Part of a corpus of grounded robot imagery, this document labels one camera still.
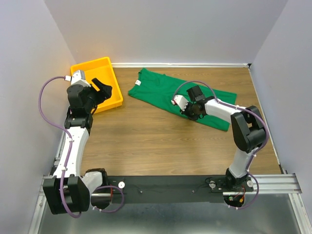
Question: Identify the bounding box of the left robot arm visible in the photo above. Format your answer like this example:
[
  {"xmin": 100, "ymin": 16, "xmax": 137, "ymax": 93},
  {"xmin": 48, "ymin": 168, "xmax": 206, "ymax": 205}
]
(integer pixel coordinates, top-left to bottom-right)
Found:
[{"xmin": 42, "ymin": 76, "xmax": 112, "ymax": 218}]

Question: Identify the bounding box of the aluminium left side rail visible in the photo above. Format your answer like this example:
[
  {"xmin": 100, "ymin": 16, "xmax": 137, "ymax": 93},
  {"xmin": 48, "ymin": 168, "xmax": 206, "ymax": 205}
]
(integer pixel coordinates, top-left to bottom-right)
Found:
[{"xmin": 49, "ymin": 132, "xmax": 66, "ymax": 176}]

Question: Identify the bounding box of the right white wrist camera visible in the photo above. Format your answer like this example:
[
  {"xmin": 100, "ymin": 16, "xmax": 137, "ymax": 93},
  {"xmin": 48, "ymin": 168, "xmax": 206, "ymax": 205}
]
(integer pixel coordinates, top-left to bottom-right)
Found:
[{"xmin": 171, "ymin": 95, "xmax": 189, "ymax": 111}]

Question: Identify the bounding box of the aluminium rail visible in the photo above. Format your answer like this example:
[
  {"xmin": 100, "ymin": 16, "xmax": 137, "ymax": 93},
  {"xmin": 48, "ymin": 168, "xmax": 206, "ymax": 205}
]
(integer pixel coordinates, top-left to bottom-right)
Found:
[
  {"xmin": 248, "ymin": 67, "xmax": 287, "ymax": 174},
  {"xmin": 39, "ymin": 173, "xmax": 303, "ymax": 196},
  {"xmin": 49, "ymin": 132, "xmax": 66, "ymax": 176}
]

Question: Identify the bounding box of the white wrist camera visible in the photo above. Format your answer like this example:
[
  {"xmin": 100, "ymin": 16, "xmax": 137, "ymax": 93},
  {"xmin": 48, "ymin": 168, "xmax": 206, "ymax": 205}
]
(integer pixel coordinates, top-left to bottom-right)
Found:
[
  {"xmin": 171, "ymin": 95, "xmax": 189, "ymax": 111},
  {"xmin": 64, "ymin": 70, "xmax": 91, "ymax": 88}
]

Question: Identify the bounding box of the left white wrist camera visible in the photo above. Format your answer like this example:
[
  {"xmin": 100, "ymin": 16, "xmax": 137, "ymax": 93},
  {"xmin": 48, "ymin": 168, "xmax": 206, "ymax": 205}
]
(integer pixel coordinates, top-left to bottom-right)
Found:
[{"xmin": 64, "ymin": 70, "xmax": 91, "ymax": 88}]

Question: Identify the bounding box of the green t shirt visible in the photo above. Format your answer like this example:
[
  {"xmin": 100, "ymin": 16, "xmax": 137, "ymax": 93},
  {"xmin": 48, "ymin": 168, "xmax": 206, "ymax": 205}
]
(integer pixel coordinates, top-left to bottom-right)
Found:
[{"xmin": 128, "ymin": 68, "xmax": 237, "ymax": 132}]

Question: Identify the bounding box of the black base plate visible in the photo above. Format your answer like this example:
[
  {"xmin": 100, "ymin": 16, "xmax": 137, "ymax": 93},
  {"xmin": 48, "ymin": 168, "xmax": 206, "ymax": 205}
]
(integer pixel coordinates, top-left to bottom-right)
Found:
[{"xmin": 91, "ymin": 175, "xmax": 254, "ymax": 209}]

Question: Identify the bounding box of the yellow plastic tray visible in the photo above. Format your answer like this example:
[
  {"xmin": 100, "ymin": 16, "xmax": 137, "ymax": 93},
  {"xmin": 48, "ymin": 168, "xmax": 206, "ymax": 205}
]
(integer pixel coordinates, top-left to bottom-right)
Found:
[{"xmin": 70, "ymin": 57, "xmax": 123, "ymax": 113}]

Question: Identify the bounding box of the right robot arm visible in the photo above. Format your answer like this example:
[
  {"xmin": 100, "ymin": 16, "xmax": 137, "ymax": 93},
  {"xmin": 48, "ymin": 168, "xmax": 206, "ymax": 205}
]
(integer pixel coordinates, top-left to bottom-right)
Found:
[{"xmin": 172, "ymin": 85, "xmax": 269, "ymax": 191}]

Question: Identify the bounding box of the aluminium front rail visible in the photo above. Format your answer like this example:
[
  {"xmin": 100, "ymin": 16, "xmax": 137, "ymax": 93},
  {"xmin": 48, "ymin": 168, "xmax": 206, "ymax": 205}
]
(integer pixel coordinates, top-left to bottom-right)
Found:
[{"xmin": 39, "ymin": 173, "xmax": 303, "ymax": 196}]

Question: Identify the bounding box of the aluminium right side rail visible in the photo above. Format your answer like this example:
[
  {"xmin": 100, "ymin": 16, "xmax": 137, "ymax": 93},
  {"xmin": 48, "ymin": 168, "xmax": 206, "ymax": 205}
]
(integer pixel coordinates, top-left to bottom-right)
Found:
[{"xmin": 248, "ymin": 67, "xmax": 287, "ymax": 174}]

